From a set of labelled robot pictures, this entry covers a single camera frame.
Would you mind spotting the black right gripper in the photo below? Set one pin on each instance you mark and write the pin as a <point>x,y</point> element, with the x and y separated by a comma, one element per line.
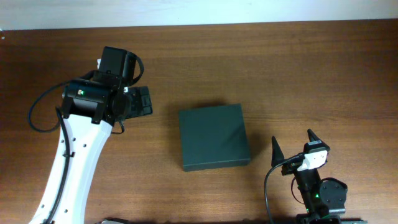
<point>277,156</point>

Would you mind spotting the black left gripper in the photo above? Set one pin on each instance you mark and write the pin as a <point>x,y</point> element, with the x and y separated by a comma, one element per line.
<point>142,101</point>

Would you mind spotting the black storage box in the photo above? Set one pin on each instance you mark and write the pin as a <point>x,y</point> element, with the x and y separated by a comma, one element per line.
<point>213,137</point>

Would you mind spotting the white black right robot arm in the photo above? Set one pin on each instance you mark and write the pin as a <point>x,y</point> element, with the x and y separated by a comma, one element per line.
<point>324,199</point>

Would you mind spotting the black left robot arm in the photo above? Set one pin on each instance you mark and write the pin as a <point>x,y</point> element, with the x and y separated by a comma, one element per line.
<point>91,106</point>

